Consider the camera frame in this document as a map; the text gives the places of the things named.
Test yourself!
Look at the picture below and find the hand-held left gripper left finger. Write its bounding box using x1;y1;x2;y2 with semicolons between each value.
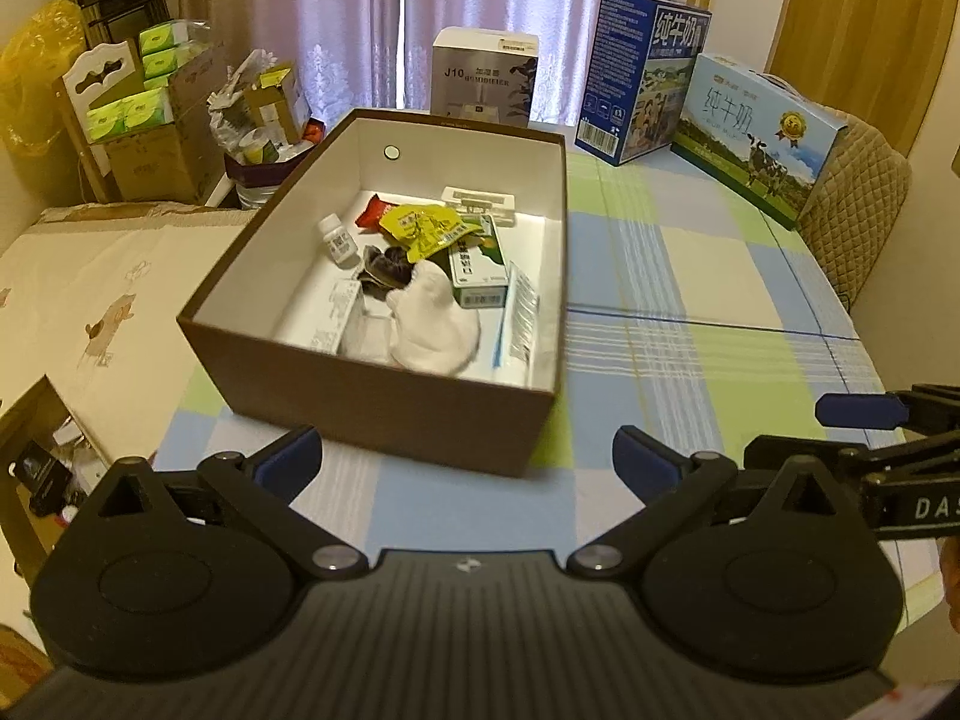
94;424;370;580

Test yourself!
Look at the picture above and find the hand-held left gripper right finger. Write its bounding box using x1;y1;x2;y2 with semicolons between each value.
566;425;852;580

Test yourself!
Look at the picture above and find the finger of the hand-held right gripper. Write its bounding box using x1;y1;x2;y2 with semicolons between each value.
815;385;960;431
742;433;865;484

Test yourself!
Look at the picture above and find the brown cardboard box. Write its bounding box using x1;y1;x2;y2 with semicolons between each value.
176;109;569;479

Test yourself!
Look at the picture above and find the clear plastic container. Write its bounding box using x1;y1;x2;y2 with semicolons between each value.
339;292;398;362

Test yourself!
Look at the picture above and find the white cream tube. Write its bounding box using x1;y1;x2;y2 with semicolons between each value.
274;277;362;355

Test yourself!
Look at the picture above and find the long white ointment box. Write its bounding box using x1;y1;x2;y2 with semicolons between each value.
491;259;542;383

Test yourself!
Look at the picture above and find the white sock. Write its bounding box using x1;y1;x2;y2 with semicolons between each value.
386;261;481;374

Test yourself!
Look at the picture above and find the black hair scrunchie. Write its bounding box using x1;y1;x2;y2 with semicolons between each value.
358;244;417;293

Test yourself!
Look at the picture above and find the small white bottle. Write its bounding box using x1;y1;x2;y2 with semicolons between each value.
319;214;359;265

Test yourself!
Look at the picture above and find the green white medicine box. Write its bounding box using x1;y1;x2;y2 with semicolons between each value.
448;214;511;310

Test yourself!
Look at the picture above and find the red snack packet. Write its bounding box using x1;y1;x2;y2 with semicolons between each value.
355;193;395;230

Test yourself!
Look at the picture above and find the yellow snack packet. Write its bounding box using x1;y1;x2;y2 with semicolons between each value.
377;204;485;263

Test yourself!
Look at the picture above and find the white hair clip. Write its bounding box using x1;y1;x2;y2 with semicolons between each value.
441;186;518;227

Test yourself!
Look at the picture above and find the beige quilted chair cover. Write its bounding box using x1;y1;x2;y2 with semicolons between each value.
795;116;912;312

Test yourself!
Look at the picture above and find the green milk carton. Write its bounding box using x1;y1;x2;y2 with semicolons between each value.
670;52;851;232

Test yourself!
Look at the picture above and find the large cardboard box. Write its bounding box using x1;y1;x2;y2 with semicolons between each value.
105;45;230;205

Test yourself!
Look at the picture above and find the small open cardboard box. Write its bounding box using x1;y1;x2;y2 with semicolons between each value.
244;66;312;147

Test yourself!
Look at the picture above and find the stack of green tissue packs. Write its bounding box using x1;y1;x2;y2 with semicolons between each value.
85;24;188;145

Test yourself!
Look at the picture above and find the blue milk carton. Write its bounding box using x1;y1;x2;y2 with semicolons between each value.
575;0;713;167

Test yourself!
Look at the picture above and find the white humidifier box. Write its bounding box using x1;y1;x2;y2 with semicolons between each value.
431;26;541;123

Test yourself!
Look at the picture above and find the white carved wooden panel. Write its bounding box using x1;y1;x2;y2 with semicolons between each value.
58;41;145;200

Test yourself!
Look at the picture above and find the sheer lilac curtain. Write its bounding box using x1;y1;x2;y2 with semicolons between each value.
161;0;668;125

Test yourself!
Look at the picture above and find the yellow plastic bag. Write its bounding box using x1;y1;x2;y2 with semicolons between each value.
0;0;89;158

